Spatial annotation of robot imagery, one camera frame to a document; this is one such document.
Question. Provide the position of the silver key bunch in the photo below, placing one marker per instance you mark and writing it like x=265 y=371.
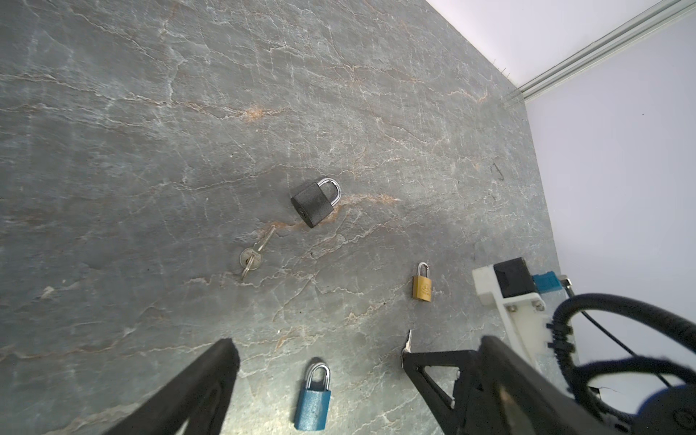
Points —
x=251 y=258

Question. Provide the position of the black padlock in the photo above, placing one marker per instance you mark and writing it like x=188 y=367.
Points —
x=312 y=204

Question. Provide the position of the brass padlock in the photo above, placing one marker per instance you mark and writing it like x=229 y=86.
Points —
x=422 y=284

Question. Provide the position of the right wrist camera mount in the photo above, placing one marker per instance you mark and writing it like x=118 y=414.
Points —
x=517 y=294

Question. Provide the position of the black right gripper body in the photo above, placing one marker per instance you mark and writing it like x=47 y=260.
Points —
x=669 y=411

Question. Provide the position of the aluminium enclosure frame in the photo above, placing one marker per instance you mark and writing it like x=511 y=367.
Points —
x=655 y=18

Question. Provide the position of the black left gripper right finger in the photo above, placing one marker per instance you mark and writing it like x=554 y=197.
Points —
x=519 y=400

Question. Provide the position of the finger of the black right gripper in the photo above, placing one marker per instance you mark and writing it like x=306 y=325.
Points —
x=451 y=411

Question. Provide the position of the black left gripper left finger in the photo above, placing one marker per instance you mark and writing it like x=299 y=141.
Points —
x=197 y=399

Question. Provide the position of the blue padlock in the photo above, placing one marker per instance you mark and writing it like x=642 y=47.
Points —
x=313 y=404

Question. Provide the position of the small silver key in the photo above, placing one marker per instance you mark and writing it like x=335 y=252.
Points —
x=407 y=345

